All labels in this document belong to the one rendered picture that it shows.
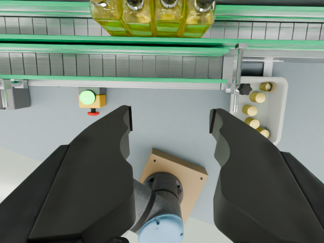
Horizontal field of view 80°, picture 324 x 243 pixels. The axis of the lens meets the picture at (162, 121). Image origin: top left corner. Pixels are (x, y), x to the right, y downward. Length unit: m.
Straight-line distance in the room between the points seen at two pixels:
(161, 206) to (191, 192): 0.23
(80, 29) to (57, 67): 0.13
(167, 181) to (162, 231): 0.18
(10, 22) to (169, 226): 0.69
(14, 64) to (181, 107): 0.53
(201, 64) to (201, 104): 0.19
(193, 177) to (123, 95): 0.39
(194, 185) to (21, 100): 0.67
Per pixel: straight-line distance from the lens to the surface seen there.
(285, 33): 0.69
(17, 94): 0.81
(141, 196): 0.54
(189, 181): 0.74
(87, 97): 0.65
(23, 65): 0.71
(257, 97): 0.72
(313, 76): 0.89
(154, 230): 0.54
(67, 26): 0.66
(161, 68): 0.58
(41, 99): 0.84
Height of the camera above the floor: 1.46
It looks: 79 degrees down
